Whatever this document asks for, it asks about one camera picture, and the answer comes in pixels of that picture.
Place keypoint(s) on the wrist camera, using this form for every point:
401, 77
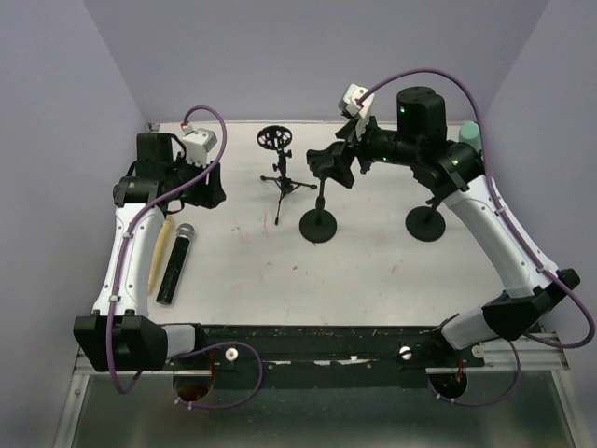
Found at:
198, 143
356, 104

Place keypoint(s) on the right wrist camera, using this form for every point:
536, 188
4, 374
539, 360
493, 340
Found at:
356, 104

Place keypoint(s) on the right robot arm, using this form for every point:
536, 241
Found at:
457, 176

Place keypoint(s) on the black mounting rail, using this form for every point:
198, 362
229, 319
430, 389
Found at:
309, 357

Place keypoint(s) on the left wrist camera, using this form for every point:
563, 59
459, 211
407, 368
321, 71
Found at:
198, 143

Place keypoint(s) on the teal microphone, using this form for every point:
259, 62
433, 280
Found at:
469, 133

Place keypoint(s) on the black silver-head microphone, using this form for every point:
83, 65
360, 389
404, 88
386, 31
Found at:
185, 234

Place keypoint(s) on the beige microphone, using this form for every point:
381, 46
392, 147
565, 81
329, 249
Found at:
156, 261

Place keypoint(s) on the black round-base clip stand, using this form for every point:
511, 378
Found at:
318, 225

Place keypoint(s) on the black tripod shock-mount stand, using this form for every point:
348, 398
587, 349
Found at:
278, 138

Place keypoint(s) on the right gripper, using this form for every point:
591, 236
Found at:
340, 172

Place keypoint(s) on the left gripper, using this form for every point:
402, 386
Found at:
208, 195

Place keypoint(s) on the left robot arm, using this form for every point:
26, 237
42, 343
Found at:
118, 334

